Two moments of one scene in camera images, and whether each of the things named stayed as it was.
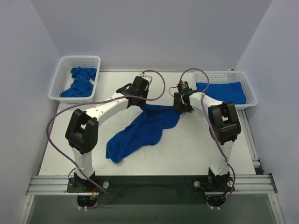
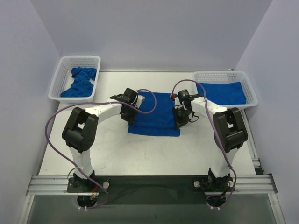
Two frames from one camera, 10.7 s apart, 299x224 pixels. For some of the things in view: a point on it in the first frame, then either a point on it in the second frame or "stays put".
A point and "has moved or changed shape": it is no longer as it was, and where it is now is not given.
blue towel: (227, 92) stays put
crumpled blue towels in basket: (81, 87) stays put
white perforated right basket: (224, 76) stays put
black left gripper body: (139, 100) → (127, 115)
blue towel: (147, 129) has moved or changed shape
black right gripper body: (178, 104) → (180, 120)
